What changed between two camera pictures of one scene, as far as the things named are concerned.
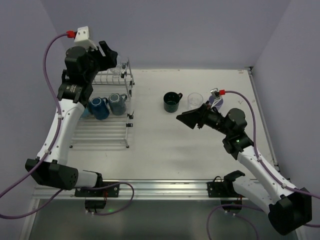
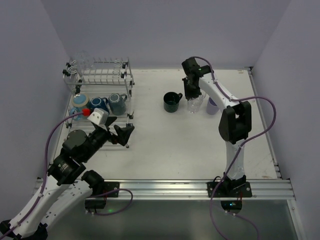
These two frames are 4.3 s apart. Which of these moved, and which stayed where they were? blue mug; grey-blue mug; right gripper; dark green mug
Moved: right gripper
Stayed: dark green mug; grey-blue mug; blue mug
